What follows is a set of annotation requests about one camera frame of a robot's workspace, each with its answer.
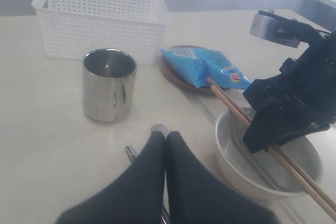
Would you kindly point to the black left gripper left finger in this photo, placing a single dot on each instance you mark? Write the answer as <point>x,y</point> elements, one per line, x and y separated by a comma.
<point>136,196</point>

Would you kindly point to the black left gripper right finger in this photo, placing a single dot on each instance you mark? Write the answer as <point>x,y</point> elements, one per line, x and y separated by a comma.
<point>197,196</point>

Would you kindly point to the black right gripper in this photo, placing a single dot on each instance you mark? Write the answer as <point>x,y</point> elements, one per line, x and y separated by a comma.
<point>305,91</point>

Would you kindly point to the wooden chopstick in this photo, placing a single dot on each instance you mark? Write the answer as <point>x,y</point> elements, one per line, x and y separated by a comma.
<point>296,176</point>
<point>231,103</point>

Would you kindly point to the silver metal knife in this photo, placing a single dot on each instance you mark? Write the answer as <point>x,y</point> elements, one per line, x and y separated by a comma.
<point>131,153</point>

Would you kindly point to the floral ceramic bowl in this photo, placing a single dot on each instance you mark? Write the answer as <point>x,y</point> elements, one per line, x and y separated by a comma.
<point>260,176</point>

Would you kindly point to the blue snack packet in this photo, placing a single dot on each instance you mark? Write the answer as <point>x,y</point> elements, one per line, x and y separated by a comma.
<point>195,64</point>

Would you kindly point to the dark plate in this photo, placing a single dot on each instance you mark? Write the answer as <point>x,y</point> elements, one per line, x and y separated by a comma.
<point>172,76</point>

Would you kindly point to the shiny steel cup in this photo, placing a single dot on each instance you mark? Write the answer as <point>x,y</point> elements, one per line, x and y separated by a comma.
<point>108,81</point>

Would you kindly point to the white perforated plastic basket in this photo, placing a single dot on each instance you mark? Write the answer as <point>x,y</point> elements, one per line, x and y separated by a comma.
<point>71,28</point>

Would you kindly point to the white side table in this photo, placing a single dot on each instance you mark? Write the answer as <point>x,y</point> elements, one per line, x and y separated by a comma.
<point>321,12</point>

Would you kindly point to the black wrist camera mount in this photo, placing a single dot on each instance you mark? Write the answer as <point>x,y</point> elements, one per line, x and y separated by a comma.
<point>288,32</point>

